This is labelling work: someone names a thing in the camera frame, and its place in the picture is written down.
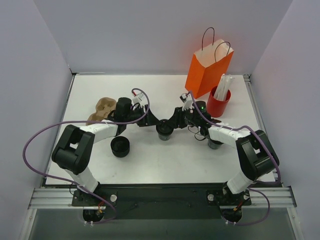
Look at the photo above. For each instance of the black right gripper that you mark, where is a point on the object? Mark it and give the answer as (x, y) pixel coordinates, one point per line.
(180, 118)

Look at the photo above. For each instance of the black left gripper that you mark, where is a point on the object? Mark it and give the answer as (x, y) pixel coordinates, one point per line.
(144, 119)

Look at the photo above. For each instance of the black cup lid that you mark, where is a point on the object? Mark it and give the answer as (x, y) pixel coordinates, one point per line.
(163, 128)

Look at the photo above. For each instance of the dark coffee cup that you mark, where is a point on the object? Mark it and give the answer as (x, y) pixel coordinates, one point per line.
(214, 145)
(164, 137)

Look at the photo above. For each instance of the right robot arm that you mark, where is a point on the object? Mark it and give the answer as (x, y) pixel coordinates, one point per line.
(255, 153)

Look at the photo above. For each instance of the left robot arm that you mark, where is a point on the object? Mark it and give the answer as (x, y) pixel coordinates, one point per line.
(74, 147)

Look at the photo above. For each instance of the stack of black lids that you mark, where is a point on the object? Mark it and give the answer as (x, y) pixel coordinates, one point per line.
(120, 146)

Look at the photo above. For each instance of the red cylindrical cup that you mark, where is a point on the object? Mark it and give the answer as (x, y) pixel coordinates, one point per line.
(216, 107)

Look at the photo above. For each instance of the brown cardboard cup carrier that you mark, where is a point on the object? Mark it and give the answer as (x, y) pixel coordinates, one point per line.
(103, 108)

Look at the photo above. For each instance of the white wrapped straws bundle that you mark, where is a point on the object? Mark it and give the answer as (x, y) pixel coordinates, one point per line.
(223, 87)

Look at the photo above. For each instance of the orange paper bag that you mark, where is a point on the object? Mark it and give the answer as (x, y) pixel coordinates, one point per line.
(207, 65)

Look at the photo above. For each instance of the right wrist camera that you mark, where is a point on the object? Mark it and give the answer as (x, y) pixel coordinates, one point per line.
(187, 101)

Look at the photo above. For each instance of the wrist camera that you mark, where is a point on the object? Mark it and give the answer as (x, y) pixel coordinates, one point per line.
(187, 101)
(138, 97)

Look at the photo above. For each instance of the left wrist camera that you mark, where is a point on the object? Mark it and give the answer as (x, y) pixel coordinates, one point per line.
(138, 97)

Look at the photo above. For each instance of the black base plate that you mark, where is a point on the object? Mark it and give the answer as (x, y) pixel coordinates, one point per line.
(163, 201)

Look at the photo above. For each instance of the aluminium frame rail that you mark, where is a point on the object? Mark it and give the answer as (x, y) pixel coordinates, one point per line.
(61, 198)

